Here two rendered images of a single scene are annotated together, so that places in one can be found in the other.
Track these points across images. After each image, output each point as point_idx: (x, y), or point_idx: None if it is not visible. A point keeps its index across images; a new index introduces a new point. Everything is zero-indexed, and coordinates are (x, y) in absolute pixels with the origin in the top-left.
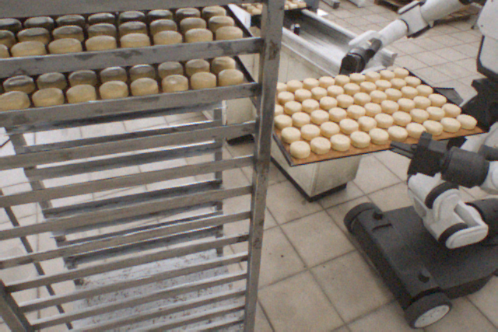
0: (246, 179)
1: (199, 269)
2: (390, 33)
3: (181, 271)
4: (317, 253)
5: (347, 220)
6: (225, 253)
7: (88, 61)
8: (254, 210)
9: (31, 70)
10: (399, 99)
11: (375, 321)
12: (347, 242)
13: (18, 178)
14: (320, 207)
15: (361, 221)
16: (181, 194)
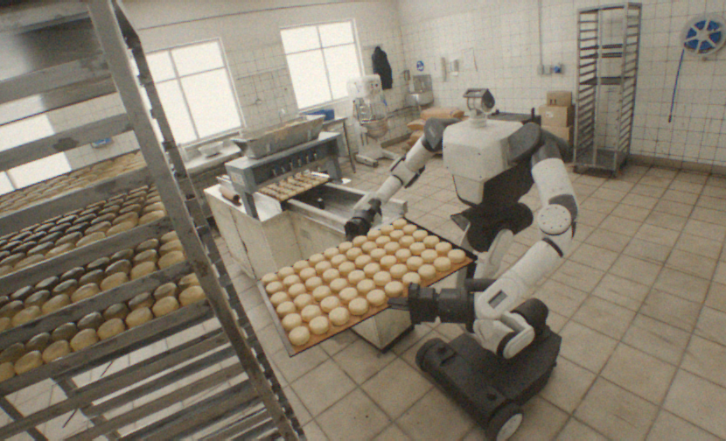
0: (320, 348)
1: None
2: (386, 189)
3: None
4: (399, 402)
5: (418, 361)
6: (311, 430)
7: (37, 327)
8: (267, 410)
9: None
10: (396, 252)
11: None
12: (425, 382)
13: None
14: (394, 355)
15: (429, 359)
16: (235, 394)
